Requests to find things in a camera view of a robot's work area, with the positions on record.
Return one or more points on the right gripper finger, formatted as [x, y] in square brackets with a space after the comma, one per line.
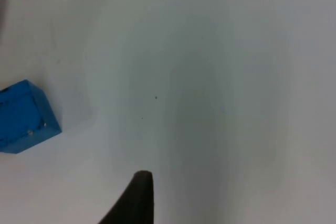
[138, 203]

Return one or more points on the blue block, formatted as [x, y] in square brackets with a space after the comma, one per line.
[23, 119]

